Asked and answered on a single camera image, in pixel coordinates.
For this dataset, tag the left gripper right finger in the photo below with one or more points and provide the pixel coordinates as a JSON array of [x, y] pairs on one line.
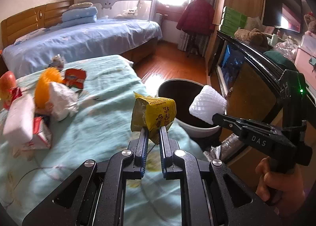
[[167, 148]]

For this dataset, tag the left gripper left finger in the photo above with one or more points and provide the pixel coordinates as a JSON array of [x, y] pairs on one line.
[[137, 168]]

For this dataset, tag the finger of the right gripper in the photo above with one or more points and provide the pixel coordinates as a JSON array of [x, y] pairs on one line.
[[227, 122]]

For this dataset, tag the white foam net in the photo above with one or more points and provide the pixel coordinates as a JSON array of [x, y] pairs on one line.
[[207, 103]]

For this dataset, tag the yellow snack wrapper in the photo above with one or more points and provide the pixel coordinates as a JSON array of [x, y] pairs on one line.
[[152, 113]]

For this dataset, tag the orange foam net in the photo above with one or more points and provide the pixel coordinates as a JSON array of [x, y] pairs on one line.
[[41, 94]]

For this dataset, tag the white foam block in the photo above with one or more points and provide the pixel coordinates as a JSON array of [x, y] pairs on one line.
[[18, 127]]

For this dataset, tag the red chip bag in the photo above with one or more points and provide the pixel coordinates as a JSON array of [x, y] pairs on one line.
[[42, 136]]

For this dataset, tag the round trash bin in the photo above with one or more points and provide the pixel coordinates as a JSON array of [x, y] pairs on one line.
[[183, 92]]

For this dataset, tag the right hand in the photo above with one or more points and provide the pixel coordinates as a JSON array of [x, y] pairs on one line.
[[291, 194]]

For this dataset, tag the silver insulation foil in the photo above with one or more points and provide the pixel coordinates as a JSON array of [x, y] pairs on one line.
[[226, 150]]

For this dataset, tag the teal floral bed cover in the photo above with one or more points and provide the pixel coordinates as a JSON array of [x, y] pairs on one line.
[[99, 129]]

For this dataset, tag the black glossy tv cabinet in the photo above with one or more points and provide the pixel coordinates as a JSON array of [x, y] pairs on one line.
[[249, 81]]

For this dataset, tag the brown teddy bear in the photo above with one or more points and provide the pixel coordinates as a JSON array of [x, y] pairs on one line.
[[252, 37]]

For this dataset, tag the crumpled white paper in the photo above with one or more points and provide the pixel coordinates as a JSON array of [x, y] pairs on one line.
[[64, 101]]

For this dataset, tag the red blue snack wrapper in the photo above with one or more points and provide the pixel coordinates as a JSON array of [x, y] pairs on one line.
[[74, 78]]

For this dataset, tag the green box stack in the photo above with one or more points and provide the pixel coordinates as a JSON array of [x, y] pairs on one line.
[[231, 21]]

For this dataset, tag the blue sheet bed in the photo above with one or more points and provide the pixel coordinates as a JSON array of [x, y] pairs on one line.
[[101, 38]]

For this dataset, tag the dark red hanging coat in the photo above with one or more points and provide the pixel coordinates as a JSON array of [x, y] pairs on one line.
[[197, 18]]

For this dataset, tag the crumpled patterned wrapper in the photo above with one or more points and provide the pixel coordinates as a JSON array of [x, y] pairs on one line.
[[58, 62]]

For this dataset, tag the black television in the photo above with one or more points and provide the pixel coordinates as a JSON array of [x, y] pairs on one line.
[[284, 14]]

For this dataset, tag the folded blue blanket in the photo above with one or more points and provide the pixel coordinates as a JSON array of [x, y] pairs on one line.
[[79, 16]]

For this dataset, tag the red yellow apple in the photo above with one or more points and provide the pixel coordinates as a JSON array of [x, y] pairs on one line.
[[7, 82]]

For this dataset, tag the wooden headboard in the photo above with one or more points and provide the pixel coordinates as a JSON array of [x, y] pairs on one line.
[[43, 16]]

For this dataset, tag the white bed guard rail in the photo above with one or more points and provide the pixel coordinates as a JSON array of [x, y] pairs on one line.
[[125, 9]]

